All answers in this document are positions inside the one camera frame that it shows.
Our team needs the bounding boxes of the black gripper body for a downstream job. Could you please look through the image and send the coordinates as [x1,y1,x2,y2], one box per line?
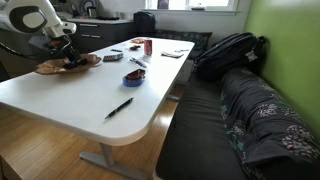
[49,34,76,56]

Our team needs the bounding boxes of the black sunglasses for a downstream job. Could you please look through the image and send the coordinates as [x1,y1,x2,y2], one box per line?
[62,58,89,71]

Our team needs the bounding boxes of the brown wooden bowl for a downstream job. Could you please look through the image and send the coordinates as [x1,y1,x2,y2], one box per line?
[34,53,103,76]

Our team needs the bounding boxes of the dark floral corner pillow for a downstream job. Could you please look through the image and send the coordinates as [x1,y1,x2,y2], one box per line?
[154,28,214,61]

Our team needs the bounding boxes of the dark grey drawer cabinet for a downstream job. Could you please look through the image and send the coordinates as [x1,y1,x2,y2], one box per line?
[68,17,136,55]

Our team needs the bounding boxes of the steel kettle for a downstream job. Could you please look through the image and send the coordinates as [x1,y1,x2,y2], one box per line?
[86,5,99,19]

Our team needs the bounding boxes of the round white plate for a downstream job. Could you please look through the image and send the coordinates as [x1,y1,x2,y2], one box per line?
[78,0,101,16]

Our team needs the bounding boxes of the grey dishwasher front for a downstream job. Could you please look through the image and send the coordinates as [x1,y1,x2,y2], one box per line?
[0,29,52,80]

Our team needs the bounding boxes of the black marker pen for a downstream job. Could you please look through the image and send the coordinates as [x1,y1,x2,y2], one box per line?
[129,56,148,69]

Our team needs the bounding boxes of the red stapler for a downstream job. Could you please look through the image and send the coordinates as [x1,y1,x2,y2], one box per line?
[125,68,147,82]

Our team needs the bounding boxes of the orange snack packet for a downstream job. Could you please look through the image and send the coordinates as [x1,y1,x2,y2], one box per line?
[130,37,147,45]

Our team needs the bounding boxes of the black ballpoint pen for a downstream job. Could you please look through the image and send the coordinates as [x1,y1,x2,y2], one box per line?
[104,97,135,120]

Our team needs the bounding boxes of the red soda can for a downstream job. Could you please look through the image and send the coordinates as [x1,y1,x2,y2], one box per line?
[143,39,154,56]

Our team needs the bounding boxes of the dark blue bag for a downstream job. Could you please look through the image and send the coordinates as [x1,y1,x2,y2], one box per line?
[133,10,157,38]

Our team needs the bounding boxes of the small paper booklet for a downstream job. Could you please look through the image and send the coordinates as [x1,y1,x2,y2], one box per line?
[160,50,185,60]

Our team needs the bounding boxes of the grey table leg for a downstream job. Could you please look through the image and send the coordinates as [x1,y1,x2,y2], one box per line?
[78,142,148,180]
[166,93,181,102]

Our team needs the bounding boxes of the black sofa seat cushion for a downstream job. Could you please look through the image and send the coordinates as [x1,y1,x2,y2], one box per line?
[155,71,248,180]

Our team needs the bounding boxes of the black backpack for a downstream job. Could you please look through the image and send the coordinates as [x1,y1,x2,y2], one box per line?
[193,31,268,82]

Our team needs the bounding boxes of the long floral back cushion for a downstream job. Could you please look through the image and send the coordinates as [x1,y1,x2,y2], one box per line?
[219,67,320,180]

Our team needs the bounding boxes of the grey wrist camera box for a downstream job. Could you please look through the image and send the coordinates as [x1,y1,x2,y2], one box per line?
[28,34,52,51]

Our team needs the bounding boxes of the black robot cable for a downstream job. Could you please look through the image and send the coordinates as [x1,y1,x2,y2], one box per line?
[0,41,46,62]

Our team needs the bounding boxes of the white window frame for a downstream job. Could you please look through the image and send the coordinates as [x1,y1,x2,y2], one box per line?
[141,0,240,16]

